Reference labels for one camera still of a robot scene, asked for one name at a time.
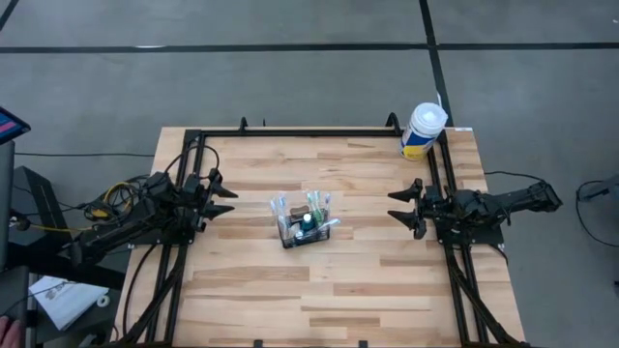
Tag tablet screen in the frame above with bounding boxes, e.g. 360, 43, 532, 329
0, 105, 32, 146

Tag yellow cable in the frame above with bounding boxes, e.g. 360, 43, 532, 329
26, 180, 144, 234

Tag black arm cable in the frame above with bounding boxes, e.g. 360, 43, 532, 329
483, 169, 547, 184
163, 143, 221, 184

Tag disinfecting wipes canister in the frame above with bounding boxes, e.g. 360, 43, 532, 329
398, 101, 449, 162

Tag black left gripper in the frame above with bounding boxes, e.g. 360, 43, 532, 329
182, 167, 240, 234

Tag black metal table frame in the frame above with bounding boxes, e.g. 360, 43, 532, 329
115, 111, 531, 348

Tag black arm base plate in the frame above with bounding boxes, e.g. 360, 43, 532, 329
434, 224, 506, 247
128, 226, 197, 247

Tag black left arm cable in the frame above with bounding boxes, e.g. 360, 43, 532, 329
163, 143, 221, 184

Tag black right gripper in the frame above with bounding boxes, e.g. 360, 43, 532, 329
387, 177, 458, 242

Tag white paper sheets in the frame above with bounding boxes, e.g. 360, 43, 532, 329
27, 248, 110, 333

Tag black floor cable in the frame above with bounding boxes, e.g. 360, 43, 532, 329
14, 152, 156, 159

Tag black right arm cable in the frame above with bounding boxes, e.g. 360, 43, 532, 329
483, 169, 547, 184

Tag person's hand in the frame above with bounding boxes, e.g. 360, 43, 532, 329
0, 315, 22, 348

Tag black floor stand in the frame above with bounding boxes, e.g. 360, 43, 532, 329
0, 139, 128, 348

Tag black wire basket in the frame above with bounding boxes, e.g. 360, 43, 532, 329
275, 190, 335, 250

